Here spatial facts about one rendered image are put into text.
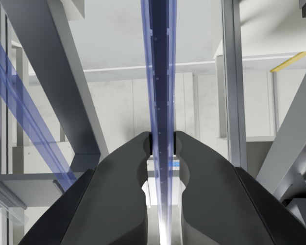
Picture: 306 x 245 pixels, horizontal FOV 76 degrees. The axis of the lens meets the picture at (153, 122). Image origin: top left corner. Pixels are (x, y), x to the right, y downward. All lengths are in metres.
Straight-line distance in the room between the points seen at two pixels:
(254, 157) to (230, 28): 0.39
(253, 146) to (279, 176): 0.30
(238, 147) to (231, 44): 0.27
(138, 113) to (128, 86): 0.53
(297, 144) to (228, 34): 0.35
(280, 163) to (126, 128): 3.44
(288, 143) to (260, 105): 3.56
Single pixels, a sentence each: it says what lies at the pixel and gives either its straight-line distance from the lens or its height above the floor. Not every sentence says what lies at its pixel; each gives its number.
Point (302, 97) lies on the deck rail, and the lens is 0.33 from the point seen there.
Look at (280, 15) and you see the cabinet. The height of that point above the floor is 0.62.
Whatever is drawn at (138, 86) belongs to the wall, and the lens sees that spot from 3.77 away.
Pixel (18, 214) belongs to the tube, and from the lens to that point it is 0.37.
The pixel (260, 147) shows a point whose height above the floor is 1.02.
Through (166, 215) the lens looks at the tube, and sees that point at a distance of 0.22.
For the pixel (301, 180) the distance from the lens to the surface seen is 0.45.
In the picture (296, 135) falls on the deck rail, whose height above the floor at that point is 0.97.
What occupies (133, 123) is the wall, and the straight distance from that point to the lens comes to 3.70.
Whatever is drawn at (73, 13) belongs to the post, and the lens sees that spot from 0.25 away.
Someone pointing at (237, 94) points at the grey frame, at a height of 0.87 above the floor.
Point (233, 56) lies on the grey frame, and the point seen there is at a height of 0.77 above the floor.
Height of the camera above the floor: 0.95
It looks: 2 degrees down
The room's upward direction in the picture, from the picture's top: 178 degrees clockwise
